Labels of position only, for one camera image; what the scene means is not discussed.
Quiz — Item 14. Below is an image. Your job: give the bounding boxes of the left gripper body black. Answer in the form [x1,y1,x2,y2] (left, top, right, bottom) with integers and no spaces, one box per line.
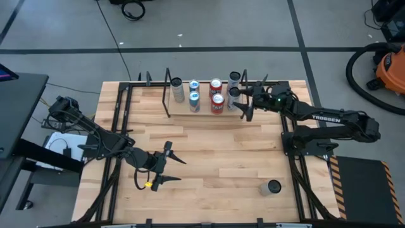
[144,141,174,193]

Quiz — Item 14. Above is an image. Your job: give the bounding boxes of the black equipment cart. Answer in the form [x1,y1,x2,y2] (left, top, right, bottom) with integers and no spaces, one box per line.
[363,0,405,44]

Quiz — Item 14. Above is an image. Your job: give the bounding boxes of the black aluminium table frame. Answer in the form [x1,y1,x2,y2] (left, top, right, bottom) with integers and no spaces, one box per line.
[72,71,344,228]

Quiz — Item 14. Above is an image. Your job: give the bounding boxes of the coiled black cable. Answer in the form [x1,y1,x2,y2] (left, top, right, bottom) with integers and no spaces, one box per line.
[121,0,146,22]

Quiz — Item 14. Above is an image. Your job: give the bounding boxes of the black desk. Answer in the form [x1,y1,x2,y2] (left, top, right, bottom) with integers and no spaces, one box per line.
[0,72,85,213]

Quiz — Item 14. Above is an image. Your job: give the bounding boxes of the white box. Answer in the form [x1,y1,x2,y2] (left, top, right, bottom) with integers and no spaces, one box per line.
[36,131,89,172]

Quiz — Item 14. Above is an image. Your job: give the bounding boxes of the red Fanta can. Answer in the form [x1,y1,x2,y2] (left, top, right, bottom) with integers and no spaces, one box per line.
[209,77,223,98]
[210,92,225,115]

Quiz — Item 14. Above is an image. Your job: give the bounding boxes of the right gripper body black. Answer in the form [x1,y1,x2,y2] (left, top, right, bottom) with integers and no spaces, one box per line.
[251,82,294,114]

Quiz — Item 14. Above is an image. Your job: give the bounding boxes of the black mat hazard stripes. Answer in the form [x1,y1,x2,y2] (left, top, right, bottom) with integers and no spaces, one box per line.
[327,155,405,225]

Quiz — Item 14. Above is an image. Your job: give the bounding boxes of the orange shop vacuum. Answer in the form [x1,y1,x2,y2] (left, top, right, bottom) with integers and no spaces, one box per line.
[345,42,405,117]
[366,44,405,96]

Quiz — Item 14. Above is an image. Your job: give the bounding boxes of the white Celsius Arctic Vibe can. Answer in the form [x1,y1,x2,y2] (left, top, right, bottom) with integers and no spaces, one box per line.
[227,71,242,91]
[226,87,242,111]

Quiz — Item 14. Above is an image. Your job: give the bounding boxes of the laptop screen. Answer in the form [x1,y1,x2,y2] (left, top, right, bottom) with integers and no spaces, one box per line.
[0,63,19,82]

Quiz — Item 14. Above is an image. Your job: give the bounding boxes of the black floor cable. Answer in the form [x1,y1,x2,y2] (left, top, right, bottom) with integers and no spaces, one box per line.
[94,0,132,82]

